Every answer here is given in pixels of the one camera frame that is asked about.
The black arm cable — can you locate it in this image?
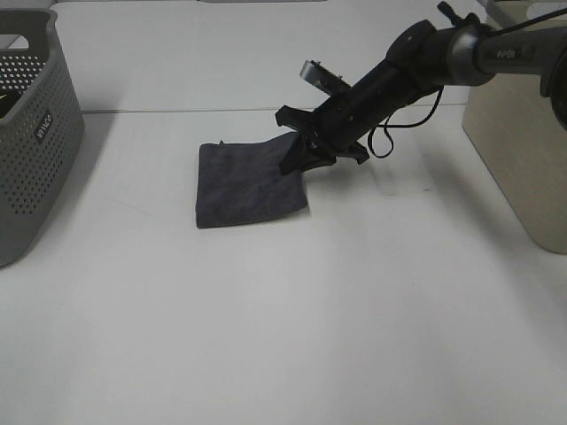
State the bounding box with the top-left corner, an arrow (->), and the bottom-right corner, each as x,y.
366,83 -> 445,159

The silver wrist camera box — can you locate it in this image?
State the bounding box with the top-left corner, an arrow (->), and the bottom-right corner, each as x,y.
299,60 -> 351,96

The grey perforated plastic basket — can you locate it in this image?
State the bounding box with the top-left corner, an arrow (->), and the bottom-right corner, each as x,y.
1,9 -> 84,266

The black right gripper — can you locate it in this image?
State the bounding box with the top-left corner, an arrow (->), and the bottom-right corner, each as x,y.
276,60 -> 418,175

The beige plastic storage box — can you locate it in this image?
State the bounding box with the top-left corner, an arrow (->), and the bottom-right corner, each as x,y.
461,0 -> 567,256

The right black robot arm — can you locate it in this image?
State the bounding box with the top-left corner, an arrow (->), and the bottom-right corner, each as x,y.
276,1 -> 566,175

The dark grey towel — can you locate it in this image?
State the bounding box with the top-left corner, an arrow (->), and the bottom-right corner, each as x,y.
195,132 -> 308,229

